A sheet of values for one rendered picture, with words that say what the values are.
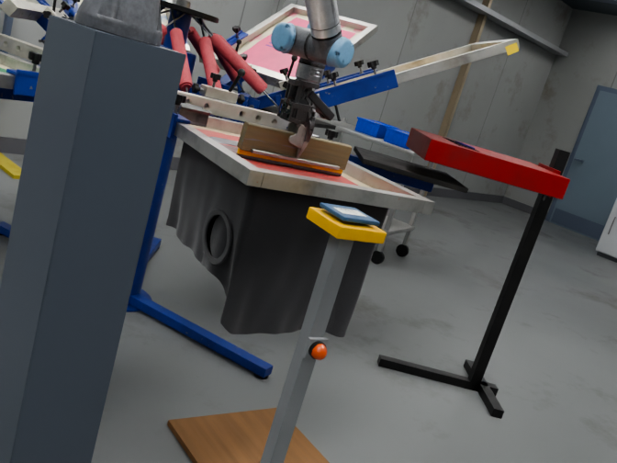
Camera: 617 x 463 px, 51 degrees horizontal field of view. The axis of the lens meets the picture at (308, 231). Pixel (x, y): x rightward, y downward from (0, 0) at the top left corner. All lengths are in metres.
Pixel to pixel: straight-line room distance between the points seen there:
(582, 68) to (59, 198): 10.23
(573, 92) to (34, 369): 10.22
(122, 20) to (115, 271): 0.46
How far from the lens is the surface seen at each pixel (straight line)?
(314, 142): 1.89
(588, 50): 11.09
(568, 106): 11.01
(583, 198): 10.69
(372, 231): 1.39
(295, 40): 1.72
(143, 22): 1.21
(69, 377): 1.38
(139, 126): 1.22
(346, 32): 3.84
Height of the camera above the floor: 1.24
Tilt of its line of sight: 14 degrees down
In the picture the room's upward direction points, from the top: 17 degrees clockwise
